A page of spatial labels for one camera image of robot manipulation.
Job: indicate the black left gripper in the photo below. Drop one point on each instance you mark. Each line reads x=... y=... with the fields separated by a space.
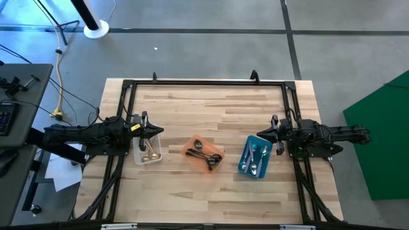
x=142 y=136

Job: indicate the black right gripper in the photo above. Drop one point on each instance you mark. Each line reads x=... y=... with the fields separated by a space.
x=297 y=132

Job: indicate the clear plastic bin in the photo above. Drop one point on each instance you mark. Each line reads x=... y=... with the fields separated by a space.
x=158 y=140

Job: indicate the teal plastic bin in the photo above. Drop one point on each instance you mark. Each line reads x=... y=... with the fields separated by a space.
x=257 y=139

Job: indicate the orange plastic bin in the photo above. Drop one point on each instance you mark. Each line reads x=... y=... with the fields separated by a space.
x=211 y=148

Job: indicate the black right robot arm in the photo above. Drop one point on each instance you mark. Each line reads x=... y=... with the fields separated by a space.
x=345 y=132

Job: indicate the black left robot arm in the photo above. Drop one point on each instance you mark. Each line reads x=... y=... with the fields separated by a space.
x=80 y=134

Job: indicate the yellow label tag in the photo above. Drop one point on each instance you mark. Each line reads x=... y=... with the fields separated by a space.
x=135 y=127

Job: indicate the black desk leg bar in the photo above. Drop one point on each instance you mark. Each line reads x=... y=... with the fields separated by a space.
x=64 y=151

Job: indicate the white paper sheets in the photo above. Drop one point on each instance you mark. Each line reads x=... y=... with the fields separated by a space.
x=62 y=172

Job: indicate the white round stand base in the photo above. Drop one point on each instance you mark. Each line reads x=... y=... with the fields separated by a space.
x=99 y=32

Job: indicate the green board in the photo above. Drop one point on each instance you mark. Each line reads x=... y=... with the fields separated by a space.
x=383 y=143

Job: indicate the black tripod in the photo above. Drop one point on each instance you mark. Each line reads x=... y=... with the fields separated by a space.
x=69 y=23

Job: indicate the black round knob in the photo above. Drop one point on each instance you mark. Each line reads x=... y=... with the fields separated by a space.
x=35 y=209

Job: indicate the black desk clamp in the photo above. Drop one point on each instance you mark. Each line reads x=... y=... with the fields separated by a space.
x=14 y=86

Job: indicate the black keyboard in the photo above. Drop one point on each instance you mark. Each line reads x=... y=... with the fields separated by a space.
x=6 y=118

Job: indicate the dark grey desk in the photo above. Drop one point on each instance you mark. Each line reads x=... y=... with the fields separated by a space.
x=12 y=191

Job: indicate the black frame clamp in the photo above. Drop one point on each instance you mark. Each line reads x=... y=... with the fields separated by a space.
x=255 y=77
x=155 y=78

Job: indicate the black table frame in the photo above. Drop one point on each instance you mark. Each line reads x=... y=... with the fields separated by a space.
x=223 y=83

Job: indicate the white edge bracket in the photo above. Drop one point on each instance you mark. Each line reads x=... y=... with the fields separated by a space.
x=118 y=226
x=297 y=227

